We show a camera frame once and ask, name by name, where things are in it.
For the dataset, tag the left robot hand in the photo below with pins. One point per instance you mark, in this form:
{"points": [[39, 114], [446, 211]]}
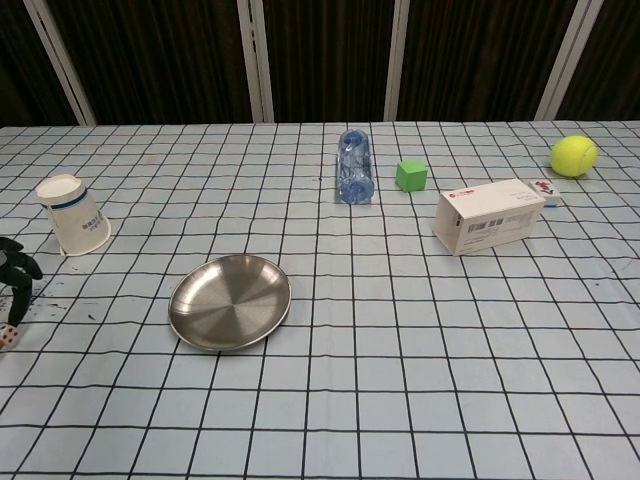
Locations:
{"points": [[22, 297]]}

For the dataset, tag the white die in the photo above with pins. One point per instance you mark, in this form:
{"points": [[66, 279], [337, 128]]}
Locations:
{"points": [[7, 341]]}

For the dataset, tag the white paper cup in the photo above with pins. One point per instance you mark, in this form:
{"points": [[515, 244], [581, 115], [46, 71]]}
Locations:
{"points": [[75, 220]]}

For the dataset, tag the round steel plate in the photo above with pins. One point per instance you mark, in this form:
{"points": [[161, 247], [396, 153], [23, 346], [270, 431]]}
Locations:
{"points": [[230, 305]]}

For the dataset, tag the clear plastic water bottle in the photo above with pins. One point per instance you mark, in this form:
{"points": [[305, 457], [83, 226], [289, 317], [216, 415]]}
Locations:
{"points": [[356, 170]]}

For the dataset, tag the light blue checkered tablecloth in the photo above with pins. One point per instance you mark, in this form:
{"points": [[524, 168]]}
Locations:
{"points": [[400, 350]]}

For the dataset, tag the black curtain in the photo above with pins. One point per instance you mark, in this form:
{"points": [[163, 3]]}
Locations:
{"points": [[325, 60]]}

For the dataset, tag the green cube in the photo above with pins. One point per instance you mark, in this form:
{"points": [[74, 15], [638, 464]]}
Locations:
{"points": [[411, 176]]}

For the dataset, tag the white carton box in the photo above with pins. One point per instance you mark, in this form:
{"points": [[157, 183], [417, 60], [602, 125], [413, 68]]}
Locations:
{"points": [[490, 220]]}

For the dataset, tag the mahjong tile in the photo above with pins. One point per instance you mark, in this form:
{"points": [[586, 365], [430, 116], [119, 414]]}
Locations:
{"points": [[549, 192]]}

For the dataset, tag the yellow tennis ball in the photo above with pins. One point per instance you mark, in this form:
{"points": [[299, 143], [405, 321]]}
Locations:
{"points": [[574, 156]]}

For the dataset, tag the white frame post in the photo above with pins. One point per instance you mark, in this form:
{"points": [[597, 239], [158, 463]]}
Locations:
{"points": [[255, 60], [61, 65], [569, 60], [401, 60]]}

